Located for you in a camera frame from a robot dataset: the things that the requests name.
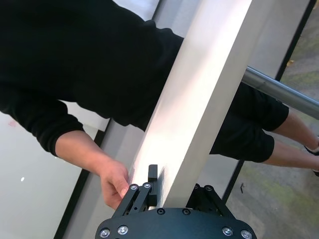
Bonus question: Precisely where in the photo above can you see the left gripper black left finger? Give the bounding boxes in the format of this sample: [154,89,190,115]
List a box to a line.
[116,164,159,217]

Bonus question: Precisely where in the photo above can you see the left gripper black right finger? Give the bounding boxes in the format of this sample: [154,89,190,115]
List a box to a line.
[185,183,232,217]

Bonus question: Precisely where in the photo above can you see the white rolling pedestal table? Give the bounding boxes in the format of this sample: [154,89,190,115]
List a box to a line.
[128,0,319,211]

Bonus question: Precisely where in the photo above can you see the person's right forearm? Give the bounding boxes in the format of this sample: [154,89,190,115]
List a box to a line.
[54,129,113,177]

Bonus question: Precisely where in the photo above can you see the person's right hand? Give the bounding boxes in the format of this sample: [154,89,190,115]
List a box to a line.
[99,159,131,210]

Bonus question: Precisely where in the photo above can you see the person's right lower leg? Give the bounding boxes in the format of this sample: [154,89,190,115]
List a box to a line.
[261,139,319,173]

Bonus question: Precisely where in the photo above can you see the person's leg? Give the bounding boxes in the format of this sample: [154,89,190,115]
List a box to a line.
[261,139,319,173]
[269,107,319,150]

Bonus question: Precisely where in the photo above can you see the person's left lower leg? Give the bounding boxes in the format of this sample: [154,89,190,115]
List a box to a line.
[269,107,319,150]

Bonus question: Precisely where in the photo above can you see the person in black clothes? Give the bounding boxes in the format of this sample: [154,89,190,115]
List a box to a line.
[0,0,185,158]

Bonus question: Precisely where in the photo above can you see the black wall baseboard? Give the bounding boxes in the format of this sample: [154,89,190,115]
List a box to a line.
[220,0,315,204]

